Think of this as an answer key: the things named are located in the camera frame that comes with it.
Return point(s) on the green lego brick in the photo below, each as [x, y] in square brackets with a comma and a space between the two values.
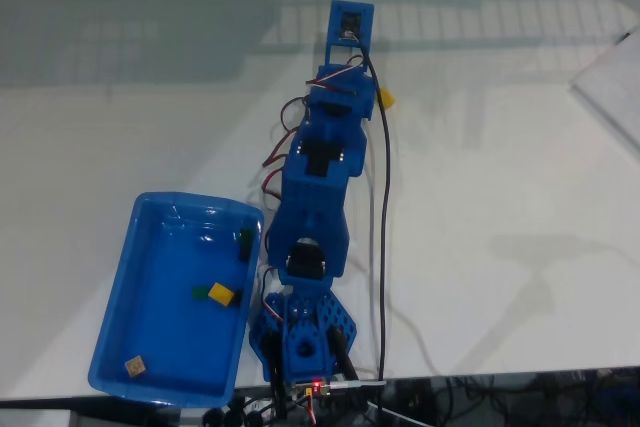
[200, 292]

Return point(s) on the control board with red light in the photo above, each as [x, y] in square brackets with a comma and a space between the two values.
[307, 389]

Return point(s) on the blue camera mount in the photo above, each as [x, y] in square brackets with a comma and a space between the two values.
[367, 22]

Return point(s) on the tan lego brick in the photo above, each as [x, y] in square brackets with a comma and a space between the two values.
[135, 366]

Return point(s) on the black clamp knob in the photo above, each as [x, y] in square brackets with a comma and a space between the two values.
[212, 418]
[255, 419]

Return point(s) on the yellow lego brick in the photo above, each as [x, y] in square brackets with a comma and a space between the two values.
[389, 99]
[221, 294]

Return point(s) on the blue plastic bin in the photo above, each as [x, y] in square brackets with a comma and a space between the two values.
[165, 337]

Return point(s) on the white foam sheet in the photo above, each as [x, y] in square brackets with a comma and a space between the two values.
[615, 82]

